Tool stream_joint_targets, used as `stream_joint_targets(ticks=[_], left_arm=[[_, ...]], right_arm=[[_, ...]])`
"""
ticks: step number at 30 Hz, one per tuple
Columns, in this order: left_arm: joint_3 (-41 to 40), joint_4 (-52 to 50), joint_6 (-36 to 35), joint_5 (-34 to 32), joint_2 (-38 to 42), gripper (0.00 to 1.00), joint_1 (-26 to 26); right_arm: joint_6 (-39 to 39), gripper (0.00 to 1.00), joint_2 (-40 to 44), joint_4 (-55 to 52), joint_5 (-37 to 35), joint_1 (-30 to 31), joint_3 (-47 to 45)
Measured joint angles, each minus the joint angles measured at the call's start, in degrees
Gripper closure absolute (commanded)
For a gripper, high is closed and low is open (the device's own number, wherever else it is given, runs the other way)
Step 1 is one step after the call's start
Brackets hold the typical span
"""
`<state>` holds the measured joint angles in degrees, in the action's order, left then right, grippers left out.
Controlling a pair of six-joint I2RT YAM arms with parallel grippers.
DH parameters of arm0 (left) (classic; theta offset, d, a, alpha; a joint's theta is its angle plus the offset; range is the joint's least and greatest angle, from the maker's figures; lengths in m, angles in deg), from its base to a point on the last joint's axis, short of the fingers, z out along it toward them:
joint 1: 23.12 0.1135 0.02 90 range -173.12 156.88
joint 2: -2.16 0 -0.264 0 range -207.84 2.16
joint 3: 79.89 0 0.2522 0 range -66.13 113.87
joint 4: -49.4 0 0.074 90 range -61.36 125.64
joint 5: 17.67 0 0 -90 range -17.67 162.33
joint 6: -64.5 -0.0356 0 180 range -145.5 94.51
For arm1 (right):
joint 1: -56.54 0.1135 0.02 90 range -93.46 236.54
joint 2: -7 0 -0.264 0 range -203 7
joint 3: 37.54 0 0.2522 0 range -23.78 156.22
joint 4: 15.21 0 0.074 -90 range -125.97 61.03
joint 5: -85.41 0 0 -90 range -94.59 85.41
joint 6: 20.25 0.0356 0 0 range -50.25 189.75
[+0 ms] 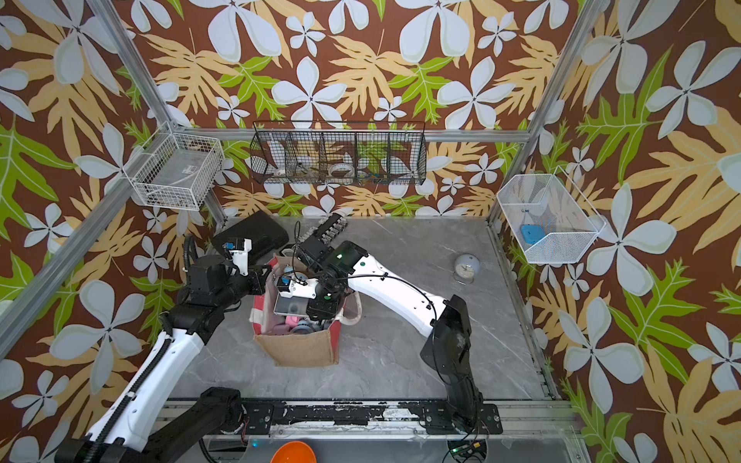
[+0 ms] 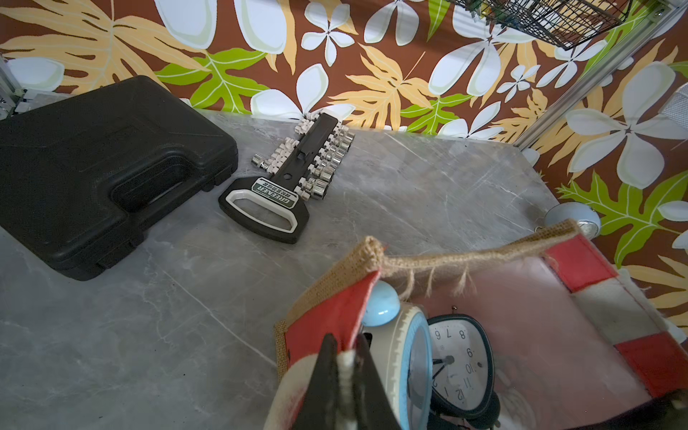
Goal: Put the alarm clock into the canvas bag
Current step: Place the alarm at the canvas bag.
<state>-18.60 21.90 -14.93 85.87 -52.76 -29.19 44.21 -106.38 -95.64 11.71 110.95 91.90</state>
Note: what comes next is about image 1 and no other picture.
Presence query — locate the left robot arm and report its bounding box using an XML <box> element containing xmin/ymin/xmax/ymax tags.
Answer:
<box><xmin>54</xmin><ymin>237</ymin><xmax>270</xmax><ymax>462</ymax></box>

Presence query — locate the white wire basket right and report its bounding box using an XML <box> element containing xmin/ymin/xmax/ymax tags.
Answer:
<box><xmin>497</xmin><ymin>170</ymin><xmax>607</xmax><ymax>266</ymax></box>

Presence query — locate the canvas bag with red sides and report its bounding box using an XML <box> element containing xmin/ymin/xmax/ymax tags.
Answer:
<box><xmin>250</xmin><ymin>255</ymin><xmax>363</xmax><ymax>368</ymax></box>

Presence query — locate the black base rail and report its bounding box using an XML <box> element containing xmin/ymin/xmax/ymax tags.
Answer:
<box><xmin>237</xmin><ymin>399</ymin><xmax>504</xmax><ymax>436</ymax></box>

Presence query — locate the socket set on black rail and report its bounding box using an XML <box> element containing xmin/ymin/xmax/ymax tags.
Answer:
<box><xmin>280</xmin><ymin>213</ymin><xmax>347</xmax><ymax>262</ymax></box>

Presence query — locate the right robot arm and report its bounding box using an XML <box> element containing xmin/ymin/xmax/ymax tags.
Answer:
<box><xmin>277</xmin><ymin>237</ymin><xmax>482</xmax><ymax>433</ymax></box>

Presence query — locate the cream and blue alarm clock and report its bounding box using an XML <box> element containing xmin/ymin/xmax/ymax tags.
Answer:
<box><xmin>289</xmin><ymin>320</ymin><xmax>316</xmax><ymax>335</ymax></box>

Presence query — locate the white wire basket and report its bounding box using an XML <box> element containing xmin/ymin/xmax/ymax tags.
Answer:
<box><xmin>127</xmin><ymin>123</ymin><xmax>225</xmax><ymax>211</ymax></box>
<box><xmin>497</xmin><ymin>170</ymin><xmax>607</xmax><ymax>266</ymax></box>

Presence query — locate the black wire basket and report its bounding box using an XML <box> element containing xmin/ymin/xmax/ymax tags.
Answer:
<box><xmin>248</xmin><ymin>121</ymin><xmax>428</xmax><ymax>185</ymax></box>

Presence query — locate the mirror digital clock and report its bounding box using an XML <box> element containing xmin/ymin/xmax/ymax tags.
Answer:
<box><xmin>273</xmin><ymin>293</ymin><xmax>312</xmax><ymax>318</ymax></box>

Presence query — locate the orange bowl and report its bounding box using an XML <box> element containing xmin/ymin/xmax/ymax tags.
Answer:
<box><xmin>270</xmin><ymin>441</ymin><xmax>318</xmax><ymax>463</ymax></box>

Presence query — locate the grey round globe clock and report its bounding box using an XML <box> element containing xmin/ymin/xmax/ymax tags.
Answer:
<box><xmin>453</xmin><ymin>254</ymin><xmax>480</xmax><ymax>285</ymax></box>

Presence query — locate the white wire basket left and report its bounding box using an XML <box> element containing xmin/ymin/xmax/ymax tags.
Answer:
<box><xmin>127</xmin><ymin>123</ymin><xmax>225</xmax><ymax>211</ymax></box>

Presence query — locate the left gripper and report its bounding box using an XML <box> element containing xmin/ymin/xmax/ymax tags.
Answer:
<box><xmin>215</xmin><ymin>261</ymin><xmax>271</xmax><ymax>312</ymax></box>

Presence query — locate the blue object in basket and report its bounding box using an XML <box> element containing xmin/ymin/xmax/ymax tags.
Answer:
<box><xmin>520</xmin><ymin>224</ymin><xmax>546</xmax><ymax>246</ymax></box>

